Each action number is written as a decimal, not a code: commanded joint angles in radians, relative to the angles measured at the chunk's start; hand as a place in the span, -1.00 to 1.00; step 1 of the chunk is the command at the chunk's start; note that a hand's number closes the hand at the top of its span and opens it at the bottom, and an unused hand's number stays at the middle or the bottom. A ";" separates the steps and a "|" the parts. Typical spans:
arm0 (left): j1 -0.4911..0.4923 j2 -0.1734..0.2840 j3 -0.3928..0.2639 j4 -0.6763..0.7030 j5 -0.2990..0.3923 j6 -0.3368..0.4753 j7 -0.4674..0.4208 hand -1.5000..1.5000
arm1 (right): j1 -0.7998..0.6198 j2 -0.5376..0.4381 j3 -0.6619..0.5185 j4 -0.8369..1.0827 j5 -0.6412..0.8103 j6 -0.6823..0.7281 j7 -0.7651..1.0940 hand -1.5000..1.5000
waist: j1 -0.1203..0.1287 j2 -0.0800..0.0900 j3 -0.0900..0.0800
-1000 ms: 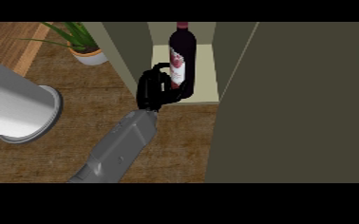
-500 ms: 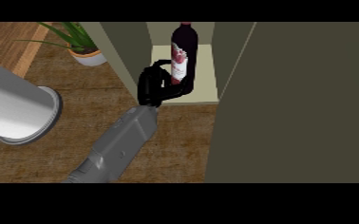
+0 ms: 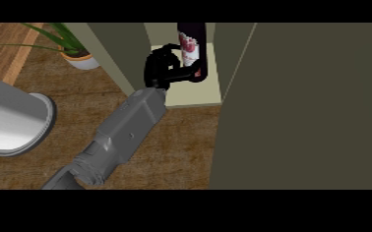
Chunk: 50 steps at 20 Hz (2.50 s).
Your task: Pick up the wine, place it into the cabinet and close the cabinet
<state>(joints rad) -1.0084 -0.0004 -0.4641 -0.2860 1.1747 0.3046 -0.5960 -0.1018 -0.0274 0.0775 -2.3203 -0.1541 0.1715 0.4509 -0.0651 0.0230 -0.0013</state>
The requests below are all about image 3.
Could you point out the dark olive cabinet door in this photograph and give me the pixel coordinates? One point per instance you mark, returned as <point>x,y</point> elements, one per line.
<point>296,111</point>

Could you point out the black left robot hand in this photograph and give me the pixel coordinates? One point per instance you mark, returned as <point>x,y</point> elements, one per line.
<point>157,69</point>

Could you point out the dark wine bottle floral label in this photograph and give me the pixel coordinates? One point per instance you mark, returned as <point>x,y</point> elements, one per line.
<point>191,36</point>

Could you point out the olive cabinet body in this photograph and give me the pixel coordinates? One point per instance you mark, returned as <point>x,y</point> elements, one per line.
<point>121,46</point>

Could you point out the green plant in white pot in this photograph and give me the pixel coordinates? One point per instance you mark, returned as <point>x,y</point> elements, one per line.
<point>80,59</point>

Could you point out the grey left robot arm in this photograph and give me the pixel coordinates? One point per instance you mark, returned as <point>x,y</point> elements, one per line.
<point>130,121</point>

